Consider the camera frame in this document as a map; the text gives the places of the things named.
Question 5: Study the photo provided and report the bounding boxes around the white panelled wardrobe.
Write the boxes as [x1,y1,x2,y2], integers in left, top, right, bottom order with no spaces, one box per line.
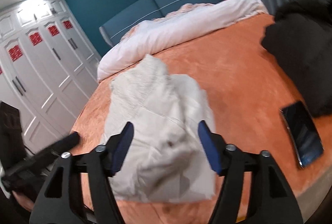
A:
[1,0,101,152]

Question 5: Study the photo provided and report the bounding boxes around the pale pink rolled duvet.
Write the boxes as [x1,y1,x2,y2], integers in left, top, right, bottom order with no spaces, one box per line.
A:
[97,0,268,81]

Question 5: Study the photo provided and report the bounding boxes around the black smartphone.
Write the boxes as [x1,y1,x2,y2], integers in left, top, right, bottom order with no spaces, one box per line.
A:
[280,100,324,168]

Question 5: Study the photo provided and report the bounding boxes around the orange velvet bed cover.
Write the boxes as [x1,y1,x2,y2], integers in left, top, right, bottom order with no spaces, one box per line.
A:
[71,14,331,223]

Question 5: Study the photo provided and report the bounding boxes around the cream quilted puffer jacket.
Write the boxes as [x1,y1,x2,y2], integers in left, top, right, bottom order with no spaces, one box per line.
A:
[101,55,216,203]

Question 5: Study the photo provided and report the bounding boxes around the blue upholstered headboard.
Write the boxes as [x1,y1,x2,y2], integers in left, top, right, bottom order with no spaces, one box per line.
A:
[99,0,223,47]

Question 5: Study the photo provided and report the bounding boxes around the black fluffy garment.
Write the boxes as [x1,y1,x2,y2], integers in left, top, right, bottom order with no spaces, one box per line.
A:
[261,0,331,117]

